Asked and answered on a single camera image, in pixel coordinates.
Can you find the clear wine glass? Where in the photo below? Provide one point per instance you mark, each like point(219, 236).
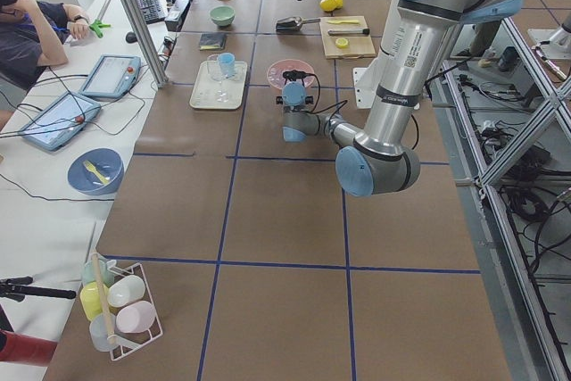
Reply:
point(216, 75)

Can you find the white wire cup rack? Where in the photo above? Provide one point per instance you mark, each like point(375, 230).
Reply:
point(119, 307)

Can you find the red fire extinguisher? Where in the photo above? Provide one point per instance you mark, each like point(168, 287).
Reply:
point(26, 350)

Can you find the halved lemon slice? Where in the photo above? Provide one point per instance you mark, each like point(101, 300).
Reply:
point(342, 43)

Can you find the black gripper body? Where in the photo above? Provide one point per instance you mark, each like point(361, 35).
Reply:
point(290, 82)

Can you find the cream bear serving tray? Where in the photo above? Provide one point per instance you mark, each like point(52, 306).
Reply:
point(209, 94)

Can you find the yellow plastic cup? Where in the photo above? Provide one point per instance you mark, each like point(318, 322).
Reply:
point(90, 300)

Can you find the blue teach pendant near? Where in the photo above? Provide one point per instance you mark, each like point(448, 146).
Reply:
point(60, 121)

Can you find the blue teach pendant far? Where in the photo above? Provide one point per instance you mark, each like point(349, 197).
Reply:
point(112, 77)

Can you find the blue teach pendant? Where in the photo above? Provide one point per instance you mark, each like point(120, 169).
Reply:
point(112, 77)
point(60, 121)

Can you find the blue bowl with fork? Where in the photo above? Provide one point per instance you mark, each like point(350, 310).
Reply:
point(96, 172)

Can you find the yellow lemon upper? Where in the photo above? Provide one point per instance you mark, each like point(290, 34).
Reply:
point(328, 5)

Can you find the wooden cutting board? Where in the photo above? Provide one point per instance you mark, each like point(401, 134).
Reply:
point(359, 47)

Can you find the pink plastic cup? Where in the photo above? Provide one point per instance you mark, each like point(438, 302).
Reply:
point(136, 317)

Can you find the steel ice scoop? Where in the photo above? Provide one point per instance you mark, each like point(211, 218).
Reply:
point(293, 24)

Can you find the white plastic cup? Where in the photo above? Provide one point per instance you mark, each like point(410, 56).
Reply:
point(127, 290)

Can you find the black keyboard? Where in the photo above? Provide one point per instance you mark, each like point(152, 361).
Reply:
point(152, 10)

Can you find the seated person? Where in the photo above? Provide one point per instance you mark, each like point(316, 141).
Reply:
point(32, 37)

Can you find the pink bowl of ice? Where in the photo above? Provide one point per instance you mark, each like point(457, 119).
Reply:
point(275, 72)

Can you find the light blue plastic cup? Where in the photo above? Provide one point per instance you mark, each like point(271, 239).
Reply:
point(226, 62)

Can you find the yellow plastic knife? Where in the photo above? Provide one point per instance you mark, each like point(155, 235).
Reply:
point(339, 22)

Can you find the aluminium frame post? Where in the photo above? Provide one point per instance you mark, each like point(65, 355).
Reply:
point(145, 41)

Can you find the green ceramic bowl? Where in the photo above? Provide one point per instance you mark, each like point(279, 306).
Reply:
point(222, 16)

